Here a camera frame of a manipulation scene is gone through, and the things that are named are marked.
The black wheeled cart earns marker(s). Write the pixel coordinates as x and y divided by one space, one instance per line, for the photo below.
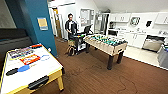
81 38

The brown backpack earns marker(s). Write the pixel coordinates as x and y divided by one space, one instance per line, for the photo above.
70 48

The green foosball table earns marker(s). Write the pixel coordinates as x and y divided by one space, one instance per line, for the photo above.
106 45

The person in dark shirt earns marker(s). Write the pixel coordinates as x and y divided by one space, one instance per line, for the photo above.
70 26

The black built-in microwave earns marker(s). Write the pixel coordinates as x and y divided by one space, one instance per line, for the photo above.
112 32

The brown wooden door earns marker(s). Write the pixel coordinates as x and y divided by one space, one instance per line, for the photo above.
57 23

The white two-door base cabinet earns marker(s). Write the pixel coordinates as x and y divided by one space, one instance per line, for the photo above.
136 40

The blue table tennis paddle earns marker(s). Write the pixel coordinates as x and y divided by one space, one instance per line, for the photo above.
24 68

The dark grey sofa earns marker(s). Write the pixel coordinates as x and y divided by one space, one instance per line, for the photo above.
13 36

